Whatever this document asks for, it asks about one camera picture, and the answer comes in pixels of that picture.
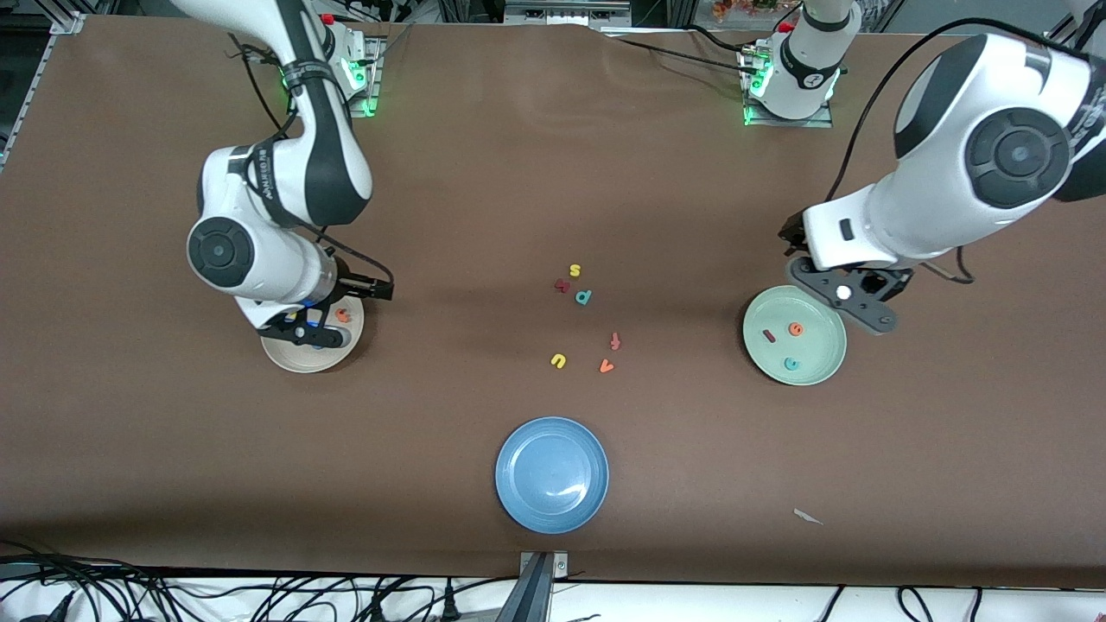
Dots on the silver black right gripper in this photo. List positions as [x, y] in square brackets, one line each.
[321, 305]

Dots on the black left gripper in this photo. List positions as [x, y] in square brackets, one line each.
[883, 282]

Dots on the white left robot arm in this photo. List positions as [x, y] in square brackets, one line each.
[950, 173]

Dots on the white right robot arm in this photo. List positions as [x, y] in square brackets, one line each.
[259, 199]

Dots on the beige brown plate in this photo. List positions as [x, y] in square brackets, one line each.
[302, 358]

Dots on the green plate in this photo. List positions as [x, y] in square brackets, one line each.
[812, 354]

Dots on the brown table cover sheet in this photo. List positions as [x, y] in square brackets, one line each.
[553, 173]

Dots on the orange flower decoration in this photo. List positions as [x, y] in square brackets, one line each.
[743, 7]

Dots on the blue plate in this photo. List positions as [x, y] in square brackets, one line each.
[552, 475]

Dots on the white paper scrap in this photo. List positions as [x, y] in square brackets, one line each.
[808, 517]

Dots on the black power plug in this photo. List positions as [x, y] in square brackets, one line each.
[449, 605]
[378, 610]

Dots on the grey equipment box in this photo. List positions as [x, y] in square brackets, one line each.
[562, 10]

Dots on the aluminium arm base plate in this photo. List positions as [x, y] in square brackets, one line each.
[371, 95]
[791, 123]

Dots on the grey metal mounting bracket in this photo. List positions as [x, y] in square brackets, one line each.
[536, 587]

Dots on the aluminium frame rail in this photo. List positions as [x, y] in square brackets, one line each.
[34, 78]

